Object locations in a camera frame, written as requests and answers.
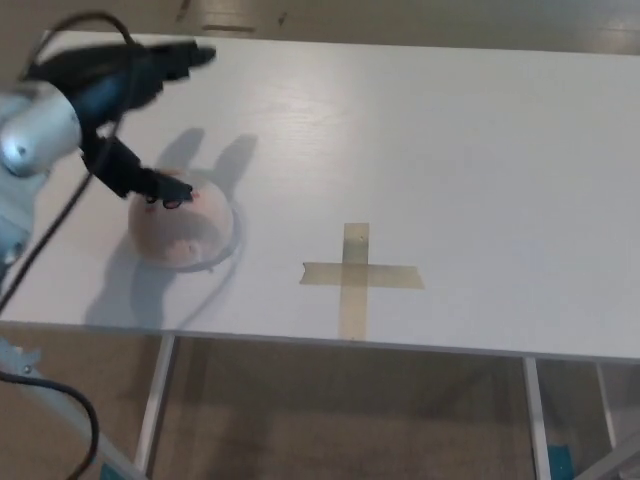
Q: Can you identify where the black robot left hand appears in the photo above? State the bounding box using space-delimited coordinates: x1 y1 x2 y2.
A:
24 39 219 209

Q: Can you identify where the beige tape strip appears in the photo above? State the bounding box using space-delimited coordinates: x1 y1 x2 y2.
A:
338 222 372 340

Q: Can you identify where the grey metal stand bar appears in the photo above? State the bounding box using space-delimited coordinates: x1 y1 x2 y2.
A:
574 427 640 480
0 334 146 480

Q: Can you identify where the thin white table leg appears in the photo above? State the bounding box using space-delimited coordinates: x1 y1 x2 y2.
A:
597 362 619 454

